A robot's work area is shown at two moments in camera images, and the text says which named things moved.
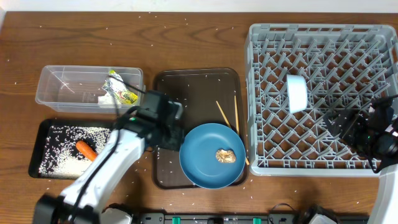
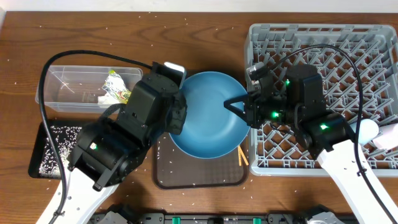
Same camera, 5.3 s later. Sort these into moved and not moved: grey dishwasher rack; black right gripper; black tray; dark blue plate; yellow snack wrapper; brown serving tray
Moved: dark blue plate; black right gripper; brown serving tray
Not moved: yellow snack wrapper; grey dishwasher rack; black tray
